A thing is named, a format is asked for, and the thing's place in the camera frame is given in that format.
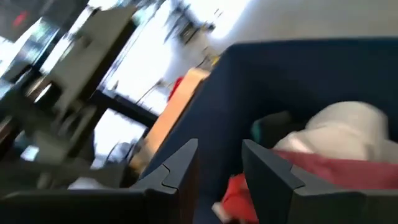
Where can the red sock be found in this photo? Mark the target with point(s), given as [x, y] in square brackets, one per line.
[236, 196]

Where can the black aluminium table frame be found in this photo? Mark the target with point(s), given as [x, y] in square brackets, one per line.
[124, 107]

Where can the white shirt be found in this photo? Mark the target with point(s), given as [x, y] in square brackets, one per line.
[342, 130]

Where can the maroon garment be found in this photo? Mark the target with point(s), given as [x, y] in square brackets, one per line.
[342, 172]

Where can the navy white striped fabric basket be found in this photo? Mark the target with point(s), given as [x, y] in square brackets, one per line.
[233, 109]

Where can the dark teal small garment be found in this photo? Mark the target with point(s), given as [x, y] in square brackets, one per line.
[267, 130]

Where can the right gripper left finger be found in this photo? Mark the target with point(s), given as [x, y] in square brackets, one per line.
[174, 193]

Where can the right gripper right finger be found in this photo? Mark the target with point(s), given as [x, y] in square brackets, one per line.
[280, 199]

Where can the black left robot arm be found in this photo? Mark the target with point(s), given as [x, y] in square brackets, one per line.
[40, 174]

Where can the red corner bracket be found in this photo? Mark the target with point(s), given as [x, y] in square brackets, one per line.
[175, 87]

